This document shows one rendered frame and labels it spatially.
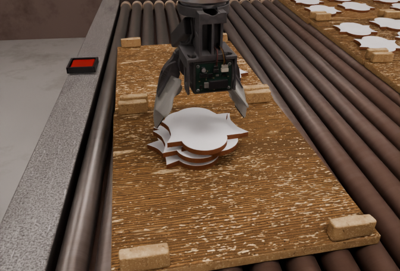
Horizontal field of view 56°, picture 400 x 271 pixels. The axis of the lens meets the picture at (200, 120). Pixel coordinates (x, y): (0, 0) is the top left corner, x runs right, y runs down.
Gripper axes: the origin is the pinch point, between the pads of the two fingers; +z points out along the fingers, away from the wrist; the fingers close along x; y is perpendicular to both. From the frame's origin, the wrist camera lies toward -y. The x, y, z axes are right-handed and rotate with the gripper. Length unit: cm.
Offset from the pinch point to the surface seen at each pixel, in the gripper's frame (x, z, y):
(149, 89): -5.6, 6.2, -27.7
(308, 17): 61, 6, -77
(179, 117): -2.8, 1.1, -4.1
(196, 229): -4.7, 6.2, 17.7
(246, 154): 7.6, 6.2, 2.8
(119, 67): -11.5, 6.2, -42.7
